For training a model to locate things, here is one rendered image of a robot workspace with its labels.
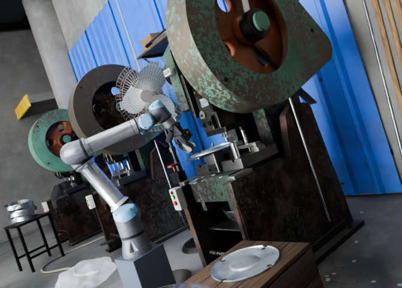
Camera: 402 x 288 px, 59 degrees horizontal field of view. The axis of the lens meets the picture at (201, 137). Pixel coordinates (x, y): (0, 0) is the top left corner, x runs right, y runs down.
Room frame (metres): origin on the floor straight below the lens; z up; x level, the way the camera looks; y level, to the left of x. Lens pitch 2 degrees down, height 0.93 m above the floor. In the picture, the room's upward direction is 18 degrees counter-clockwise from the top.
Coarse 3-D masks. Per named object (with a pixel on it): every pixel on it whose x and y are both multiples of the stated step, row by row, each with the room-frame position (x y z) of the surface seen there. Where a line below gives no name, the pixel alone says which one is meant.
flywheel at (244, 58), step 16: (224, 0) 1.85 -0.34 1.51; (240, 0) 1.88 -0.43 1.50; (256, 0) 1.95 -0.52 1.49; (272, 0) 1.98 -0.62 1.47; (224, 16) 1.79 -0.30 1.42; (240, 16) 1.80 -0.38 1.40; (256, 16) 1.72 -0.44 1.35; (272, 16) 2.00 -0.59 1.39; (224, 32) 1.77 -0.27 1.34; (240, 32) 1.78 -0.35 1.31; (256, 32) 1.73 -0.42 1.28; (272, 32) 1.98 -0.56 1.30; (240, 48) 1.81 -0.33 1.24; (272, 48) 1.95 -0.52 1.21; (256, 64) 1.86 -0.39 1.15
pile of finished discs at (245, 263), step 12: (240, 252) 1.55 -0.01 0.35; (252, 252) 1.51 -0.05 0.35; (264, 252) 1.47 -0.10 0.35; (276, 252) 1.43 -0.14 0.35; (216, 264) 1.51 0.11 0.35; (228, 264) 1.47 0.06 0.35; (240, 264) 1.41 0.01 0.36; (252, 264) 1.38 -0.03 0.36; (264, 264) 1.36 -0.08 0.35; (216, 276) 1.39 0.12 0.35; (228, 276) 1.36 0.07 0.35; (240, 276) 1.32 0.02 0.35; (252, 276) 1.28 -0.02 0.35
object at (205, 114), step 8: (200, 96) 2.13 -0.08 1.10; (200, 104) 2.15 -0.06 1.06; (208, 104) 2.09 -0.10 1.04; (200, 112) 2.15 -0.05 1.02; (208, 112) 2.11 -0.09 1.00; (216, 112) 2.06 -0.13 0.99; (224, 112) 2.10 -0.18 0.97; (232, 112) 2.13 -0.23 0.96; (208, 120) 2.09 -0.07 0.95; (216, 120) 2.08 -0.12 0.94; (224, 120) 2.09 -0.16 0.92; (232, 120) 2.12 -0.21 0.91; (208, 128) 2.10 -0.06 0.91; (216, 128) 2.07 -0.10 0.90
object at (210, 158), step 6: (222, 150) 2.06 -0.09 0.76; (198, 156) 1.98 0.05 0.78; (204, 156) 1.96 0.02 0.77; (210, 156) 2.05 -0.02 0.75; (216, 156) 2.03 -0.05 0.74; (222, 156) 2.06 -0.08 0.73; (210, 162) 2.07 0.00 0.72; (216, 162) 2.03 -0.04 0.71; (210, 168) 2.08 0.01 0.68; (216, 168) 2.03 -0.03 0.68
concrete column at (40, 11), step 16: (32, 0) 6.63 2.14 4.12; (48, 0) 6.80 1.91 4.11; (32, 16) 6.65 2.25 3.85; (48, 16) 6.74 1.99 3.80; (32, 32) 6.90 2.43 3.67; (48, 32) 6.68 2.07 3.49; (48, 48) 6.62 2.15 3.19; (64, 48) 6.79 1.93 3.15; (48, 64) 6.66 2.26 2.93; (64, 64) 6.73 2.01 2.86; (64, 80) 6.67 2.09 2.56; (64, 96) 6.61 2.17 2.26
